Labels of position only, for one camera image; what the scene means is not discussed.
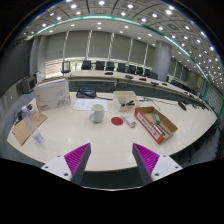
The white printed paper sheet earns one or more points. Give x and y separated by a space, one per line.
88 105

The grey box monitor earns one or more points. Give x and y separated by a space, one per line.
27 85

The black tool in beige box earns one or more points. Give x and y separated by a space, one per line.
128 103

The flat brown cardboard sheet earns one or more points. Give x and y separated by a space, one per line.
25 130

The open beige cardboard box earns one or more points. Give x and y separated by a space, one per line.
125 98

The white ceramic mug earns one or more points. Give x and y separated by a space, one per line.
98 114

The white remote control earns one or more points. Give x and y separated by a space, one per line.
128 120

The row of black office chairs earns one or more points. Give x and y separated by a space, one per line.
110 65

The flat round red coaster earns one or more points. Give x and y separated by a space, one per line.
117 121

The open brown box, red side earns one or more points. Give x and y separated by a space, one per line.
148 125

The long curved conference desk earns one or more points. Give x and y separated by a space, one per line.
100 75

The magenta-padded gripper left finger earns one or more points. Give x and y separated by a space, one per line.
77 158

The clear plastic water bottle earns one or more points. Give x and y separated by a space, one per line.
30 121

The black desk phone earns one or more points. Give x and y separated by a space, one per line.
86 92

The round ceiling lights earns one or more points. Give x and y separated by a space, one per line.
101 2

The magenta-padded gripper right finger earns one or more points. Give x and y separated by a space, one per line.
146 158

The large white printed cardboard box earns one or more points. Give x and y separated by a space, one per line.
51 95

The green board eraser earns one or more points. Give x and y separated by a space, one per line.
156 118

